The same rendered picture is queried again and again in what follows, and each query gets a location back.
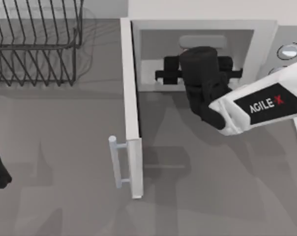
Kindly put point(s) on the pale microwave oven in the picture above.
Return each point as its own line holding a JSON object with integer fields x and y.
{"x": 264, "y": 37}

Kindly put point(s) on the round microwave knob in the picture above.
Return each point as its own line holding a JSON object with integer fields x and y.
{"x": 288, "y": 50}
{"x": 276, "y": 70}

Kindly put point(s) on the white microwave door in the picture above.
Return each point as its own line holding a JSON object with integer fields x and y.
{"x": 131, "y": 118}

